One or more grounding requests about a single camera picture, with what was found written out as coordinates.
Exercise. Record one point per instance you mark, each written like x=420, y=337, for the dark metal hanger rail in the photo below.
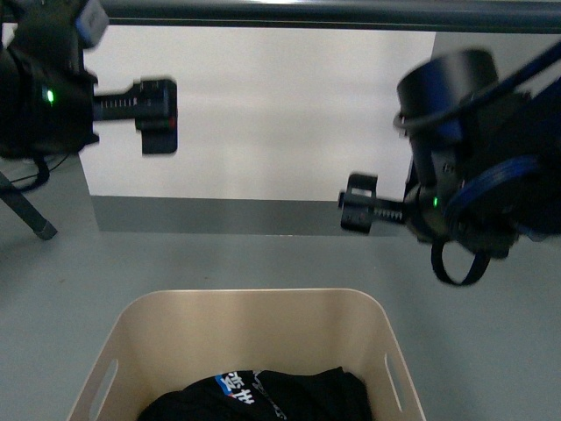
x=534, y=17

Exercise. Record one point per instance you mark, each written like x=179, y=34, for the black blue right robot arm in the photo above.
x=485, y=164

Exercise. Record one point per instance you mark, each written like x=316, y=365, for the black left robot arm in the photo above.
x=88, y=18

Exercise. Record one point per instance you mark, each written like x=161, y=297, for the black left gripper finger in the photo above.
x=152, y=105

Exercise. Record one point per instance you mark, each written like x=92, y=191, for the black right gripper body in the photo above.
x=431, y=220

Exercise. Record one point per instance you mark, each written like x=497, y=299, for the grey rack leg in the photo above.
x=41, y=227

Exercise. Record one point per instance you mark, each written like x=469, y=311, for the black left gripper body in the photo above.
x=46, y=94

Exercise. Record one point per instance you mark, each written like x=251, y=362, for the white wall board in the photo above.
x=264, y=114

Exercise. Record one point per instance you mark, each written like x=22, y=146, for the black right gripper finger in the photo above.
x=361, y=207

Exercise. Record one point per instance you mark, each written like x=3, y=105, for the beige plastic laundry hamper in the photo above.
x=166, y=340

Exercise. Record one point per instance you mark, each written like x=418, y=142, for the black printed garment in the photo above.
x=265, y=395

